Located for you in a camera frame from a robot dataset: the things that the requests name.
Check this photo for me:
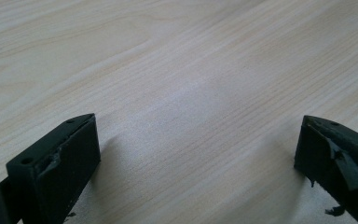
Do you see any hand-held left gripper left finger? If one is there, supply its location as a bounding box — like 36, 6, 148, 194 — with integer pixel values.
6, 113, 102, 224

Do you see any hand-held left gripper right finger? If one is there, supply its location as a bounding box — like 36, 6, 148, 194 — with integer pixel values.
293, 115, 358, 224

